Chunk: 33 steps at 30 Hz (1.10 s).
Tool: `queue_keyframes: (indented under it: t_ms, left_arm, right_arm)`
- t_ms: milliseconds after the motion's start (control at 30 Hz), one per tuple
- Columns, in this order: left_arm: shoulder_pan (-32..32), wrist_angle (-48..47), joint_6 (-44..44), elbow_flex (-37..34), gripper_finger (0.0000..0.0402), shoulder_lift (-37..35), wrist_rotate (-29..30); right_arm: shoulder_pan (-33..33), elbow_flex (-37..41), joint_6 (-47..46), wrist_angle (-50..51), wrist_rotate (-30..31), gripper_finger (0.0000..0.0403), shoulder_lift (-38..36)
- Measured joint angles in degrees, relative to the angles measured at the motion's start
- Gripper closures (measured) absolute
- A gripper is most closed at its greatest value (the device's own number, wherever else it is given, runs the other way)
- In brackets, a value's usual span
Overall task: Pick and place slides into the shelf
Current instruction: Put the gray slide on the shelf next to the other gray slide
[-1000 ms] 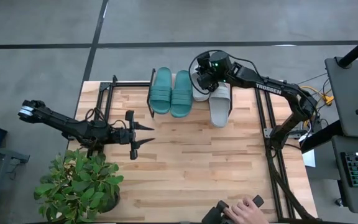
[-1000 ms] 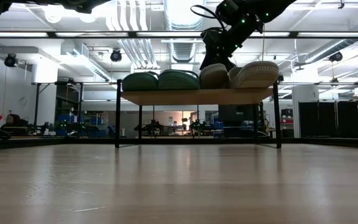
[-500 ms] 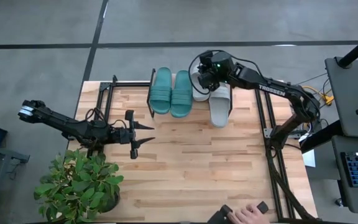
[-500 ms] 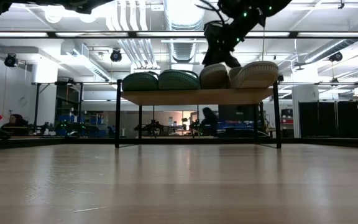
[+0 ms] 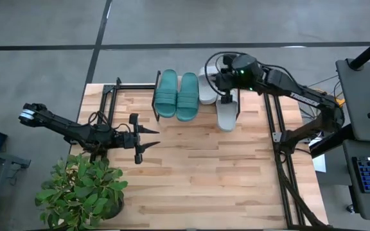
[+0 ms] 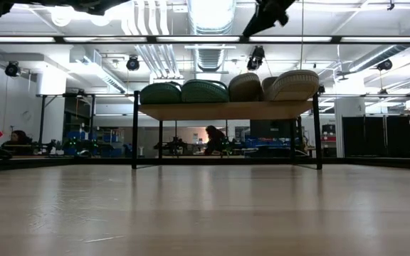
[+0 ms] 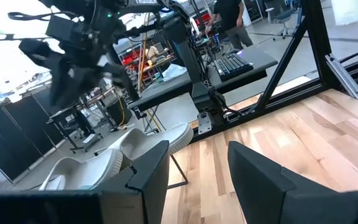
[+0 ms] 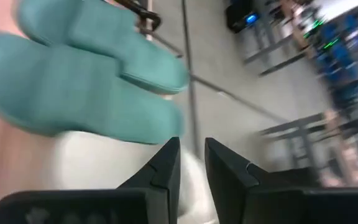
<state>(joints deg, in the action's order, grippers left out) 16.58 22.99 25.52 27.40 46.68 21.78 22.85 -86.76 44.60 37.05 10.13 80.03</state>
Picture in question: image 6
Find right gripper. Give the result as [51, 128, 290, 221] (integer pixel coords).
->
[242, 0, 297, 38]

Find grey slide sandal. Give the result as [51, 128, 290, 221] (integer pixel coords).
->
[261, 69, 320, 102]
[228, 72, 263, 103]

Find teal slide sandal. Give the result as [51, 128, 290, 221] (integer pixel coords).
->
[180, 79, 230, 104]
[140, 82, 183, 105]

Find wooden shelf with black legs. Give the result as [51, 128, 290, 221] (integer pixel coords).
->
[132, 90, 323, 171]

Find person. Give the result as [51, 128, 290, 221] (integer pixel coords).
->
[1, 129, 33, 156]
[204, 124, 229, 156]

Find black partition panels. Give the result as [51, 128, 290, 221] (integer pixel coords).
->
[342, 110, 410, 159]

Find black ceiling-hung camera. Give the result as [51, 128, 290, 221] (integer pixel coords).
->
[246, 45, 266, 72]
[4, 60, 21, 78]
[376, 58, 394, 72]
[125, 56, 141, 72]

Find black table frame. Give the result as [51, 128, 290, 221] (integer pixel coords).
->
[0, 156, 410, 171]

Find black background rig frame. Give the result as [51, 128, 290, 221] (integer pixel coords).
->
[36, 92, 98, 157]

